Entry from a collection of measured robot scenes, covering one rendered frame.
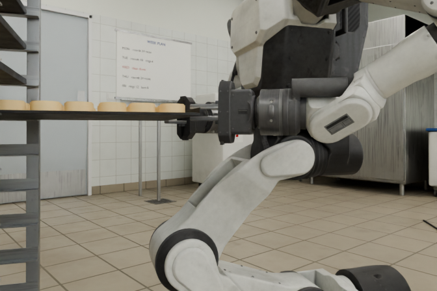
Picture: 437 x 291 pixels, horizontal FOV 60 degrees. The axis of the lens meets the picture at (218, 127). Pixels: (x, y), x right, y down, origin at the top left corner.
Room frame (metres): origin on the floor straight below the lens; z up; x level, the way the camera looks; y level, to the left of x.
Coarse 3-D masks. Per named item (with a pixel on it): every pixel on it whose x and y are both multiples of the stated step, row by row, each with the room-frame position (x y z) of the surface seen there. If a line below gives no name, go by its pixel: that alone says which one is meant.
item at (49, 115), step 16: (0, 112) 0.61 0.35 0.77; (16, 112) 0.61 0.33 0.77; (32, 112) 0.62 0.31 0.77; (48, 112) 0.63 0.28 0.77; (64, 112) 0.63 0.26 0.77; (80, 112) 0.64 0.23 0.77; (96, 112) 0.65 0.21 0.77; (112, 112) 0.66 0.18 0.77; (128, 112) 0.67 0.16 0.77; (144, 112) 0.67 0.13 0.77; (160, 112) 0.68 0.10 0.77; (176, 112) 0.69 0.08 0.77; (192, 112) 0.70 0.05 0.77
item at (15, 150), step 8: (0, 144) 0.97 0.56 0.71; (8, 144) 0.97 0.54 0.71; (16, 144) 0.98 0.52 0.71; (24, 144) 0.98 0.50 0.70; (32, 144) 0.99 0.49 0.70; (0, 152) 0.97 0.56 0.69; (8, 152) 0.97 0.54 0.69; (16, 152) 0.98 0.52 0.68; (24, 152) 0.98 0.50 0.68; (32, 152) 0.99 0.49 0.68
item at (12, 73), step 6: (0, 66) 0.72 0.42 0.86; (6, 66) 0.77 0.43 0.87; (0, 72) 0.77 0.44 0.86; (6, 72) 0.77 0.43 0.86; (12, 72) 0.82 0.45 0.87; (0, 78) 0.85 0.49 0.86; (6, 78) 0.85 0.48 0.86; (12, 78) 0.85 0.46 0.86; (18, 78) 0.88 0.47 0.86; (24, 78) 0.95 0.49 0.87
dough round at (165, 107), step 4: (164, 104) 0.72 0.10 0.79; (168, 104) 0.71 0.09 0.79; (172, 104) 0.71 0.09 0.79; (176, 104) 0.71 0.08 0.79; (180, 104) 0.72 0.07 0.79; (160, 108) 0.72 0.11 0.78; (164, 108) 0.71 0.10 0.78; (168, 108) 0.71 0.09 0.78; (172, 108) 0.71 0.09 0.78; (176, 108) 0.71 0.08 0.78; (180, 108) 0.72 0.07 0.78; (184, 108) 0.73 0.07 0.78
